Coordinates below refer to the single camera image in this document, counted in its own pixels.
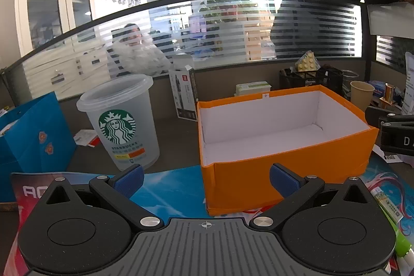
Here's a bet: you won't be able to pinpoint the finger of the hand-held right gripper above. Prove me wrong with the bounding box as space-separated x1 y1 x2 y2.
365 106 414 128

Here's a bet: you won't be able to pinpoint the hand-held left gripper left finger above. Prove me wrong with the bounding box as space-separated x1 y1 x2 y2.
38 164 165 230

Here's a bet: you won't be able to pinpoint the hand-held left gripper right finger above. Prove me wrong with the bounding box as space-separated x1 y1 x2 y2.
249 163 380 230

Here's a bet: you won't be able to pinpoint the orange cardboard box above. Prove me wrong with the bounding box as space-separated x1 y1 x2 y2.
197 85 380 217

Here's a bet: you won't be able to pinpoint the rose gold bottle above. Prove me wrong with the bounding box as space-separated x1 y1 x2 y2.
379 84 397 110

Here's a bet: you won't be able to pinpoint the brown paper cup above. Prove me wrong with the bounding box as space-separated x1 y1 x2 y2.
350 81 376 113

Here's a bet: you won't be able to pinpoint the blue box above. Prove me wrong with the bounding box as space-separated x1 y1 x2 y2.
369 80 387 99

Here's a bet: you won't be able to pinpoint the printed desk mat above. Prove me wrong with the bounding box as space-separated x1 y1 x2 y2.
10 153 414 276

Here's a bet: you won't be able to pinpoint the printed white paper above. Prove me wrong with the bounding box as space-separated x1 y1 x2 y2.
401 51 414 115

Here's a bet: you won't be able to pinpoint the translucent plastic cup green logo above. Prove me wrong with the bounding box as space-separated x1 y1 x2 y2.
76 74 160 171

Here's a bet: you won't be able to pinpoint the black mesh desk organizer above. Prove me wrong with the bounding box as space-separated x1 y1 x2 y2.
279 66 344 99

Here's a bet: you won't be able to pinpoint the white paper slips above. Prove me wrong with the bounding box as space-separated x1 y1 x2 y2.
74 129 98 148

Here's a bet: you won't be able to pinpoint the yellow studded plate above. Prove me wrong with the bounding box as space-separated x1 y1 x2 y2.
297 50 320 72

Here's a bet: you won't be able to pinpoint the white paper sheet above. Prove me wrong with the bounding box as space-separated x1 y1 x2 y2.
369 1 414 35

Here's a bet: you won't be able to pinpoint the green white marker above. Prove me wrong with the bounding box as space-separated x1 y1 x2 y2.
372 187 411 259

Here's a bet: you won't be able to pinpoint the blue paper bag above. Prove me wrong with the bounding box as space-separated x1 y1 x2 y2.
0 92 77 203

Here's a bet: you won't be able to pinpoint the striped glass desk partition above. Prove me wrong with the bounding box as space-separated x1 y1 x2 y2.
0 0 369 108

